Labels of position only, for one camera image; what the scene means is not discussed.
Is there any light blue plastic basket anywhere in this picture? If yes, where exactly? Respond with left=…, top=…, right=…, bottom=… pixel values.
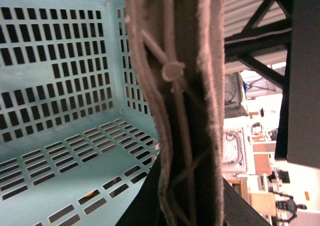
left=0, top=0, right=160, bottom=226

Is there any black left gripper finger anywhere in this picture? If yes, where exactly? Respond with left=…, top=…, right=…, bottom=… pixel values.
left=223, top=178, right=270, bottom=226

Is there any brown basket handle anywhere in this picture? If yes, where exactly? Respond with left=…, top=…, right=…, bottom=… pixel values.
left=120, top=0, right=225, bottom=226

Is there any black perforated shelf post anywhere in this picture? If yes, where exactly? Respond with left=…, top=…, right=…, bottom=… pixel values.
left=275, top=0, right=320, bottom=169

